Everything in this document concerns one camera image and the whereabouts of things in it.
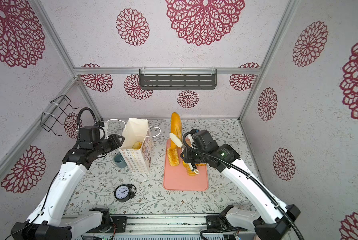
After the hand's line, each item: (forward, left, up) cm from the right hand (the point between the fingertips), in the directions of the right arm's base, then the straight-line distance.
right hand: (181, 151), depth 68 cm
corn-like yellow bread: (+12, +6, -24) cm, 27 cm away
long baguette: (+11, +3, +3) cm, 12 cm away
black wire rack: (+17, +66, +7) cm, 69 cm away
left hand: (+7, +30, -3) cm, 31 cm away
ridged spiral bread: (+4, -4, -26) cm, 27 cm away
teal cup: (+5, +38, -21) cm, 43 cm away
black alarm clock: (-11, +32, -25) cm, 42 cm away
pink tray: (-1, +4, -28) cm, 28 cm away
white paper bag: (+22, +28, -11) cm, 38 cm away
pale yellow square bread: (+16, +29, -19) cm, 38 cm away
